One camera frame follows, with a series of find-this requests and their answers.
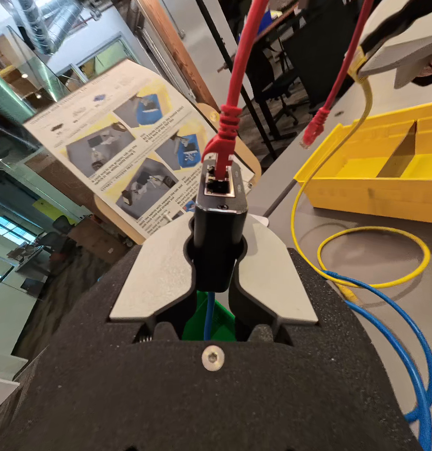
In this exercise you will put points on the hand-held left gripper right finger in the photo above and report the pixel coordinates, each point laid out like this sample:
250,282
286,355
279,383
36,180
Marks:
275,278

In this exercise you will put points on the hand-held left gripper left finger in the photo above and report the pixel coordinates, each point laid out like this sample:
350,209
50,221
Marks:
156,274

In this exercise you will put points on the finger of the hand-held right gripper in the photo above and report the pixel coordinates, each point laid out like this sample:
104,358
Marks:
406,53
383,19

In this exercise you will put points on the black ethernet switch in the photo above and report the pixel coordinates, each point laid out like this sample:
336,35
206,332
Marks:
219,239

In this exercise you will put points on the green plastic bin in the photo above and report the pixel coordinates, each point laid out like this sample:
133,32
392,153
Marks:
224,324

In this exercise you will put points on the yellow plastic bin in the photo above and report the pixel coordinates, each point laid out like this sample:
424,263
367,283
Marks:
342,197

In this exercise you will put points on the cardboard box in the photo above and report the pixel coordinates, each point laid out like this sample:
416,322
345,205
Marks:
96,248

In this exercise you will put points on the black office chair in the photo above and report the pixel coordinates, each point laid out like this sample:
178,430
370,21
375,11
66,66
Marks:
272,77

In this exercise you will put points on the printed instruction sheet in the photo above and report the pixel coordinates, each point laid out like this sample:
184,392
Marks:
113,141

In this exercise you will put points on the black floor stand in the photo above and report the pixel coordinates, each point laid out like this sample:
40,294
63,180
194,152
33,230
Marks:
260,127

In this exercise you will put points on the wooden support column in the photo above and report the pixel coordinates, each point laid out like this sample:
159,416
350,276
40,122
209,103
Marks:
173,45

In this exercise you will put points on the silver air duct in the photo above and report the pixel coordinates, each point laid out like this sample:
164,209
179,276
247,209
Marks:
54,24

